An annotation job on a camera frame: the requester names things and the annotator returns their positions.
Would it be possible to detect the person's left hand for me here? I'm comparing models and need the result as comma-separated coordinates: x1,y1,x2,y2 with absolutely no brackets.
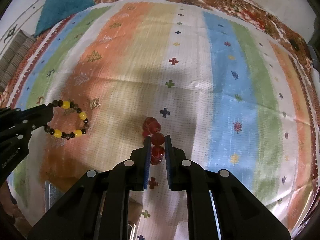
1,183,24,219

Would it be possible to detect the dark red bead bracelet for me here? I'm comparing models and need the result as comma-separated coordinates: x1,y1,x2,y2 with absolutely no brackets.
141,116,166,166

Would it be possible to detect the teal quilted blanket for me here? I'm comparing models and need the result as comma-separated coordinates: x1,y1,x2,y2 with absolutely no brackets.
34,0,94,37

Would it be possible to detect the small gold charm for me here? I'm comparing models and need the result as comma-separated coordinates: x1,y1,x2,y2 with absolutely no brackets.
89,98,101,109

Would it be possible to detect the yellow and brown bead bracelet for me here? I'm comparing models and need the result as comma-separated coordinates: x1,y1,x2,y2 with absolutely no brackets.
44,100,90,140

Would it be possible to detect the silver metal tin box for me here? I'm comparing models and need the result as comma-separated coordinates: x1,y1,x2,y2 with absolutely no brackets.
44,181,64,212

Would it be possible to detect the striped colourful bed cover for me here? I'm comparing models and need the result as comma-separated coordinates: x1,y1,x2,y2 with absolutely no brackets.
2,1,319,235

